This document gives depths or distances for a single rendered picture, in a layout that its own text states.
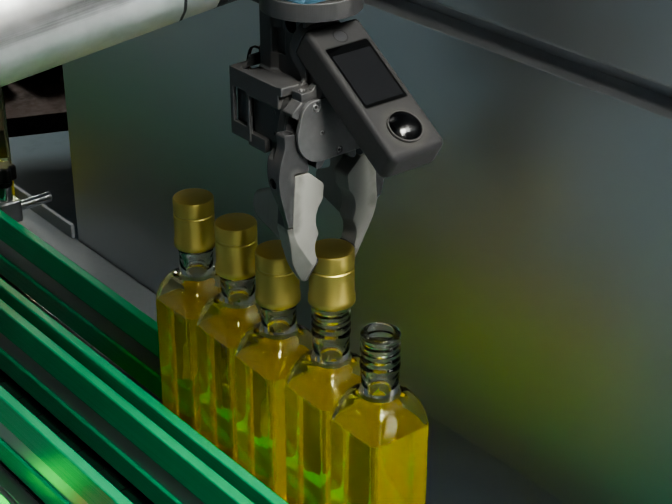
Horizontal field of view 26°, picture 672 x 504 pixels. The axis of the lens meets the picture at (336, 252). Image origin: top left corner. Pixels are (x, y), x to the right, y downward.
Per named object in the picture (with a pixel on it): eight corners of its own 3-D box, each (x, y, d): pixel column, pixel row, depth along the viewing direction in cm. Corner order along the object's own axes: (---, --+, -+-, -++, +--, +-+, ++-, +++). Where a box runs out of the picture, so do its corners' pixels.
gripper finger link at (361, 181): (337, 224, 113) (322, 120, 108) (387, 251, 109) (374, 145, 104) (306, 241, 112) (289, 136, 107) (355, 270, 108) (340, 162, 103)
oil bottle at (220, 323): (290, 510, 128) (286, 298, 118) (238, 535, 125) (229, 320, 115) (253, 479, 132) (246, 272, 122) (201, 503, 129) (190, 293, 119)
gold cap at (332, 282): (365, 301, 108) (365, 249, 106) (328, 317, 106) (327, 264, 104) (335, 283, 110) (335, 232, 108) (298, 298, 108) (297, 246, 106)
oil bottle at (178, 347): (250, 477, 132) (243, 270, 122) (200, 502, 129) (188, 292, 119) (214, 449, 136) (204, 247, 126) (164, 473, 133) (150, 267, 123)
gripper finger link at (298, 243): (267, 256, 110) (279, 140, 106) (315, 285, 106) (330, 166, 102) (233, 262, 108) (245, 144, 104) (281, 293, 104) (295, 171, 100)
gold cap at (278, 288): (310, 300, 113) (309, 250, 111) (273, 315, 111) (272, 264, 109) (282, 283, 115) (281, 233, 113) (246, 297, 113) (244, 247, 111)
